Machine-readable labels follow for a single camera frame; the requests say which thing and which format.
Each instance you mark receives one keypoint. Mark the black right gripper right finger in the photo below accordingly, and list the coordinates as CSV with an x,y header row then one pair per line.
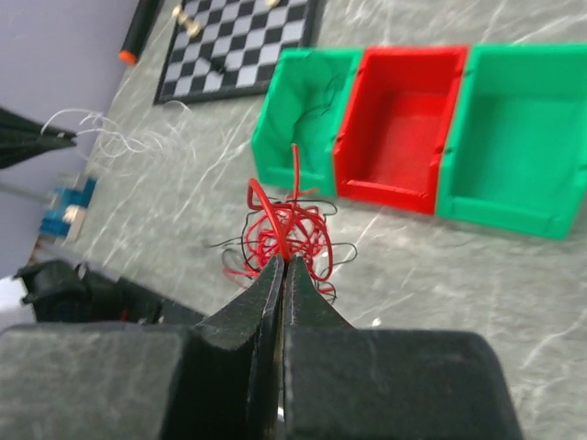
x,y
319,374

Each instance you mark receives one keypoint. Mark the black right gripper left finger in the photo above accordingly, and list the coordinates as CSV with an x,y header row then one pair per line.
x,y
237,374

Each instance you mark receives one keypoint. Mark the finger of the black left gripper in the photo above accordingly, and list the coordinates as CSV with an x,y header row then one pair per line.
x,y
24,139

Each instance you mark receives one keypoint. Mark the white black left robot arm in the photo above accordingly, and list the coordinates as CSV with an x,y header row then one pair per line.
x,y
56,290

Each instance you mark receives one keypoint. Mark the blue white lego block stack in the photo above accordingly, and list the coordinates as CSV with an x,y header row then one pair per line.
x,y
68,206

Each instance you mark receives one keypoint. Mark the black marker orange cap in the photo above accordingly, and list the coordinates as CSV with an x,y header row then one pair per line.
x,y
139,30

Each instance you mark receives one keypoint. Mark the black white chessboard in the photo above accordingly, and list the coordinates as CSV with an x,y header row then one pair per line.
x,y
237,50

